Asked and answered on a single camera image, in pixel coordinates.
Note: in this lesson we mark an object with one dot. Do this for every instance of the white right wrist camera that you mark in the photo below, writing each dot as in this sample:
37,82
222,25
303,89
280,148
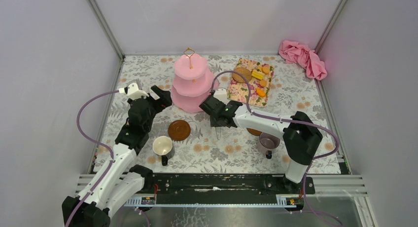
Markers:
221,95

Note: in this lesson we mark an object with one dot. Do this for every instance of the brown saucer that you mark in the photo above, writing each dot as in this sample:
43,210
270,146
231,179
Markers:
179,130
254,132

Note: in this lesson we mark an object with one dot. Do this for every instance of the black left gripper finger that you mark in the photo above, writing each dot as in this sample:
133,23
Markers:
158,93
162,104

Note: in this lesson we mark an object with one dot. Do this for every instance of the crumpled pink cloth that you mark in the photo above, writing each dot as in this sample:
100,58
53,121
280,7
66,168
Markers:
294,52

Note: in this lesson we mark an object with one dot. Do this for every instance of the brown saucer left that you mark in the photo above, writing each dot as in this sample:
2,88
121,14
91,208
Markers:
179,130

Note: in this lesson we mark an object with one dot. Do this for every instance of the orange star cookie toy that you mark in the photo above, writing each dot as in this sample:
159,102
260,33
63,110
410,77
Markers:
260,92

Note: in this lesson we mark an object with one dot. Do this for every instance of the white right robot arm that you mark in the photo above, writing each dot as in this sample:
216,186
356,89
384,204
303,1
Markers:
300,136

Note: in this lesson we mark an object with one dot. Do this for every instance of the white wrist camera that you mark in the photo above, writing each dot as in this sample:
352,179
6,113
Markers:
221,95
133,91

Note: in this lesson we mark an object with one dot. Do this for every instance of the cream mug black handle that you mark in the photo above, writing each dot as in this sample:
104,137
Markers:
164,148

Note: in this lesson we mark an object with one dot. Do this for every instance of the small orange cookie toy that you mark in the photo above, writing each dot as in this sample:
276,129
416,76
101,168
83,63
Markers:
262,83

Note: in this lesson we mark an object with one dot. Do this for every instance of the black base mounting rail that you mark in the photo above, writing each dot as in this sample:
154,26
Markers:
223,189

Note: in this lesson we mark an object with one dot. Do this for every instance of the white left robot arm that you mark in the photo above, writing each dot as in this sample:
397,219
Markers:
98,202

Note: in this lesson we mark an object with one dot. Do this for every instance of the round woven brown coaster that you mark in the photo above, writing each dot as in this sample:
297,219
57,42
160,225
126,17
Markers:
241,75

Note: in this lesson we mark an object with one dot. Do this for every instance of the floral rectangular serving tray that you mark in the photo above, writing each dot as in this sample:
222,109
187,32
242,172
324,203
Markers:
242,92

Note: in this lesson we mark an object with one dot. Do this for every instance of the brown saucer right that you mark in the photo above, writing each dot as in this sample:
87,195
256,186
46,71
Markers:
254,132

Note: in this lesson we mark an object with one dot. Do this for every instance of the yellow cake piece toy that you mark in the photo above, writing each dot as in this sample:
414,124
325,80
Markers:
257,74

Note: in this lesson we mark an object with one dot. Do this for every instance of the pink three-tier cake stand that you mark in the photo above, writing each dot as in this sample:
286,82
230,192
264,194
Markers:
192,81

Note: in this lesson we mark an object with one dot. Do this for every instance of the round orange cookie toy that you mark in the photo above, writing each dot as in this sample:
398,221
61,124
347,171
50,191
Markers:
265,69

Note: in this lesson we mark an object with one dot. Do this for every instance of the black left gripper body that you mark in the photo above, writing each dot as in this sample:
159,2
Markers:
156,98

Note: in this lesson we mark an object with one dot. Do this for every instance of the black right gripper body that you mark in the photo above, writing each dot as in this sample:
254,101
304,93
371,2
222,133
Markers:
214,123

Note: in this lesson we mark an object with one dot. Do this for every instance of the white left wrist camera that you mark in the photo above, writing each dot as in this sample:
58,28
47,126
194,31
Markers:
133,91

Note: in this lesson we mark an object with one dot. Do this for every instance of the mauve mug black handle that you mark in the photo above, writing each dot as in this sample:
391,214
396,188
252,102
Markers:
267,144

